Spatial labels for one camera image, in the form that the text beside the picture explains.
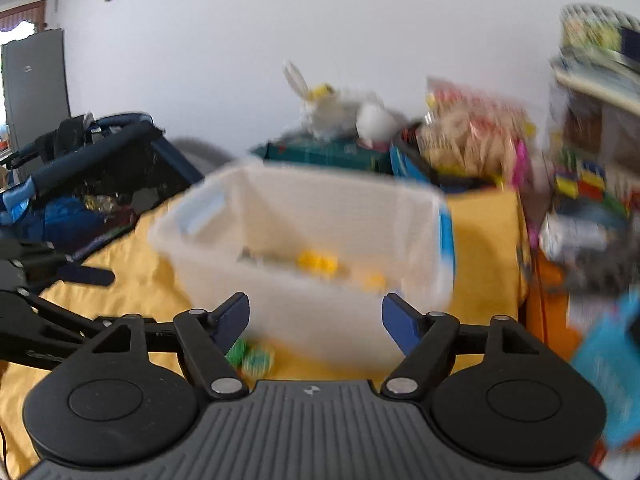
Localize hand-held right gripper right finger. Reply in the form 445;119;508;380
382;294;551;401

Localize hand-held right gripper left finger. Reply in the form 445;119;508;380
65;292;250;400

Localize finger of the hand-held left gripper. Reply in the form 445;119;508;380
0;290;106;361
20;242;116;287

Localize tall yellow brick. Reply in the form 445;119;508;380
359;270;387;292

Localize large yellow brick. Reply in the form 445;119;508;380
296;249;339;279

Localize white plastic bin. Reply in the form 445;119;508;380
149;159;457;367

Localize green brick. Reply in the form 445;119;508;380
226;340;249;368

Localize green printed block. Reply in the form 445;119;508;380
245;342;277;377

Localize dark stroller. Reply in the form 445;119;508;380
0;111;203;263

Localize yellow quilted blanket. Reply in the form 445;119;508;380
0;187;532;480

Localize orange box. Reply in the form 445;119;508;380
524;254;573;358

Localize grey refrigerator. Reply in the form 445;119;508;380
0;29;70;163

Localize teal box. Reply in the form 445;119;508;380
251;139;392;175

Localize white round packet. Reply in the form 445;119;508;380
541;211;607;262

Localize snack bag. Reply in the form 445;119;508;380
419;76;533;183

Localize light blue flat box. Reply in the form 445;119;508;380
571;294;640;448

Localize white plush rabbit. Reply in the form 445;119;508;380
281;59;402;147

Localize cluttered shelf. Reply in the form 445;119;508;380
547;4;640;221

